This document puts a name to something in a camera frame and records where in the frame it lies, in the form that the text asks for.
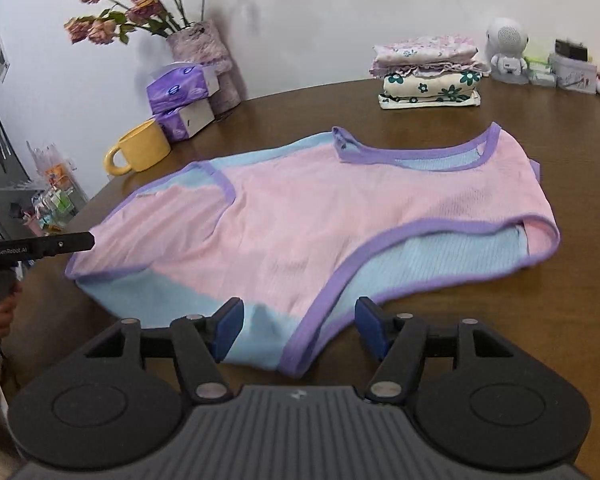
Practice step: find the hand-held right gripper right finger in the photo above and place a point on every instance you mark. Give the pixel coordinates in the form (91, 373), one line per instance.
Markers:
(372, 330)

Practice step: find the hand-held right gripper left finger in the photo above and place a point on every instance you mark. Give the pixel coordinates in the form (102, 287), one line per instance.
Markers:
(227, 327)

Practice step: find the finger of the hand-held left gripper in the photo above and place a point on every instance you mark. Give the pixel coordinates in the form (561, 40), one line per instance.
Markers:
(65, 244)

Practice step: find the pink and blue mesh vest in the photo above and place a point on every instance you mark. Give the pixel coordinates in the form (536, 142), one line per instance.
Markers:
(300, 210)

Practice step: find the person's left hand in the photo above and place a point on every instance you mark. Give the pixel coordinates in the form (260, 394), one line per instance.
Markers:
(2, 317)

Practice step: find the clear display rack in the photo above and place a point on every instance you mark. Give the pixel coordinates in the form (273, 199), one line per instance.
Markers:
(50, 195)

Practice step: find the yellow mug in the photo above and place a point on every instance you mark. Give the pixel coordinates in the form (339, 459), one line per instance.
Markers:
(140, 147)

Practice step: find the purple tissue pack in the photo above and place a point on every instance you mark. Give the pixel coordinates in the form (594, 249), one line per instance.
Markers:
(187, 120)
(180, 87)

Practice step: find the folded cream green-flower cloth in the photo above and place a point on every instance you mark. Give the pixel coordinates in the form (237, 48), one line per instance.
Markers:
(430, 87)

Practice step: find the dried pink roses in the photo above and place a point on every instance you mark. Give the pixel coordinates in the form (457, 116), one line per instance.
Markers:
(130, 0)

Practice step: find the folded pink floral cloth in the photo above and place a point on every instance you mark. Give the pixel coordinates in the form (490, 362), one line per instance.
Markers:
(425, 55)

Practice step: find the white and green small boxes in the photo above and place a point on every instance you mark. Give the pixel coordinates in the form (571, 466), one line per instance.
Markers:
(537, 67)

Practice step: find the white robot speaker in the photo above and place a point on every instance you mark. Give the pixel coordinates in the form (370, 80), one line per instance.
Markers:
(507, 50)

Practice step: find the black charger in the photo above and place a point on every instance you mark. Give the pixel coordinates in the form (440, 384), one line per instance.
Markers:
(570, 50)

